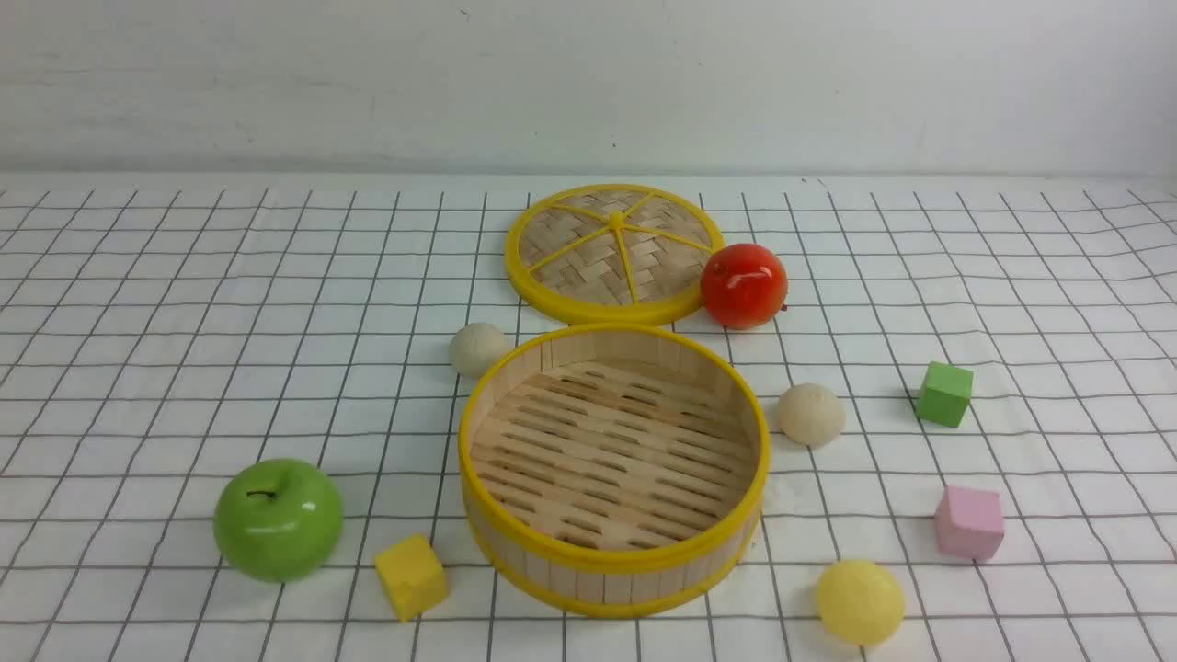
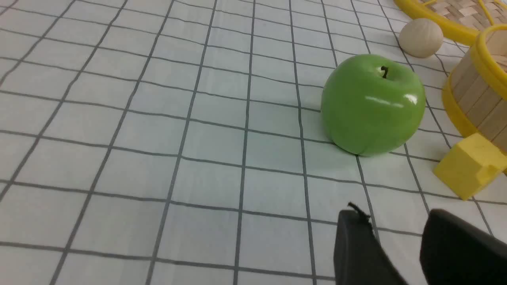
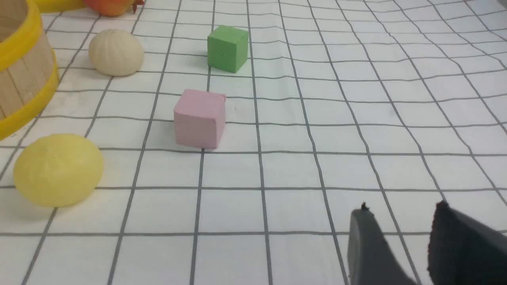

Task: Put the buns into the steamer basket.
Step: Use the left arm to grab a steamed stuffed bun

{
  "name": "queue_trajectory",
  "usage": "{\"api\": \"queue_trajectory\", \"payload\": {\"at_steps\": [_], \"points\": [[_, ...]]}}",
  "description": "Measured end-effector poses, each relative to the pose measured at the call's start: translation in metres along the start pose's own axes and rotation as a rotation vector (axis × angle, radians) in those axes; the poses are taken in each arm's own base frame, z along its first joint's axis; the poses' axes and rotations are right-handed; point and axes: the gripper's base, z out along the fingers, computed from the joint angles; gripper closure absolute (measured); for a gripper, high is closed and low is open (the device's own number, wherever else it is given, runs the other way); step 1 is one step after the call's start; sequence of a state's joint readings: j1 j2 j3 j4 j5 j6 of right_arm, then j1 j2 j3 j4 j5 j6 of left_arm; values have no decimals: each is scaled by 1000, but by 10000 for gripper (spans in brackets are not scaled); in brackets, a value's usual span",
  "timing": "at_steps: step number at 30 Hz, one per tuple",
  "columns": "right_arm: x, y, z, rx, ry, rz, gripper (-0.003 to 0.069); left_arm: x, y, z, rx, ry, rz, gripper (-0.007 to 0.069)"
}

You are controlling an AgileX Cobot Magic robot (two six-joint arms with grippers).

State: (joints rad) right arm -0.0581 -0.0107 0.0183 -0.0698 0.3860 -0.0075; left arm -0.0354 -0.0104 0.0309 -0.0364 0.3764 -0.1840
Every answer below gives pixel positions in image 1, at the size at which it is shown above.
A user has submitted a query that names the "green cube block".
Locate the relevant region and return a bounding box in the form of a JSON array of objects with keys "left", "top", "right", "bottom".
[{"left": 915, "top": 360, "right": 975, "bottom": 428}]

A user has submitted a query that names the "white bun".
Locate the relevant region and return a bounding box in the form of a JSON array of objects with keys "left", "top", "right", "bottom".
[
  {"left": 776, "top": 382, "right": 846, "bottom": 448},
  {"left": 448, "top": 323, "right": 514, "bottom": 380}
]

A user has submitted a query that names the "bamboo steamer tray yellow rim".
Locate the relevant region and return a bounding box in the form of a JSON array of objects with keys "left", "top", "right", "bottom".
[{"left": 458, "top": 323, "right": 771, "bottom": 618}]

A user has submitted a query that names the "pink cube block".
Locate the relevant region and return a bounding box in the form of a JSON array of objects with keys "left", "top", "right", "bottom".
[{"left": 935, "top": 485, "right": 1005, "bottom": 561}]

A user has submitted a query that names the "white grid tablecloth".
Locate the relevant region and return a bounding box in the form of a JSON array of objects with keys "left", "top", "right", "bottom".
[{"left": 1, "top": 176, "right": 1176, "bottom": 661}]

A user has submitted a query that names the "yellow cube block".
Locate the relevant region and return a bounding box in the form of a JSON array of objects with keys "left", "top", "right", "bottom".
[{"left": 374, "top": 535, "right": 450, "bottom": 622}]

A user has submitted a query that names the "red tomato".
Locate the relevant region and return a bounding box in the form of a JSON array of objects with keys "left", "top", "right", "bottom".
[{"left": 701, "top": 243, "right": 789, "bottom": 330}]

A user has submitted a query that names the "green apple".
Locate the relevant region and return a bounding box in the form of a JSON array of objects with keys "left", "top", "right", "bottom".
[{"left": 211, "top": 458, "right": 344, "bottom": 583}]

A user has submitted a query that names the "woven bamboo steamer lid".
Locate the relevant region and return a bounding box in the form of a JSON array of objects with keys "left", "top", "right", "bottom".
[{"left": 504, "top": 184, "right": 725, "bottom": 326}]

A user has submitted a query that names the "yellow bun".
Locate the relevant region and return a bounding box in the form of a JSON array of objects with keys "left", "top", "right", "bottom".
[{"left": 814, "top": 560, "right": 907, "bottom": 648}]

